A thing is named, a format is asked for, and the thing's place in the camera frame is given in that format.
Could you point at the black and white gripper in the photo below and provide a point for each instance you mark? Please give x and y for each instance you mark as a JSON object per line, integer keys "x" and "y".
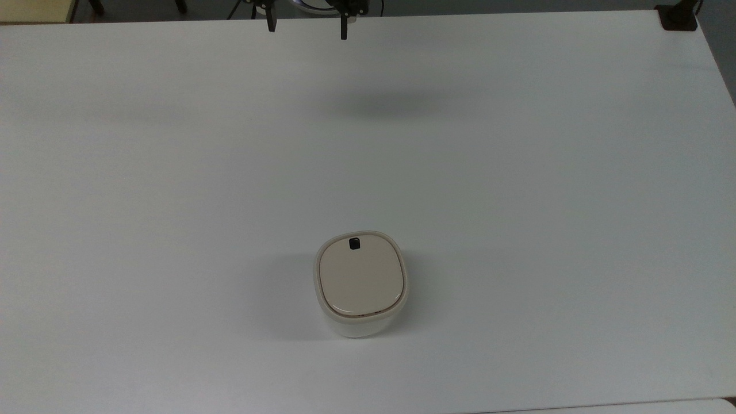
{"x": 352, "y": 6}

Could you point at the beige trash bin lid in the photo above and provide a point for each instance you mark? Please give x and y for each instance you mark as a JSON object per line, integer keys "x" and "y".
{"x": 360, "y": 278}

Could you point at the white trash bin body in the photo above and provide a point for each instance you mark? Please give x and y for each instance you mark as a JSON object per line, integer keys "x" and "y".
{"x": 356, "y": 325}

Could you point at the black chair leg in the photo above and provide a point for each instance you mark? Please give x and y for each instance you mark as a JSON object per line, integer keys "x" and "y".
{"x": 180, "y": 6}
{"x": 96, "y": 6}

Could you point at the black lid push button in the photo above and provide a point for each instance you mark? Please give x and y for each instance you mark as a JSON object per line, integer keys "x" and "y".
{"x": 355, "y": 244}

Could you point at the light wooden furniture panel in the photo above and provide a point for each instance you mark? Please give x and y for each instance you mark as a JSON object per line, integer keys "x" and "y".
{"x": 34, "y": 10}

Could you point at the black table clamp mount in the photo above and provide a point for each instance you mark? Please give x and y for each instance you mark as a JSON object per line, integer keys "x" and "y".
{"x": 677, "y": 17}

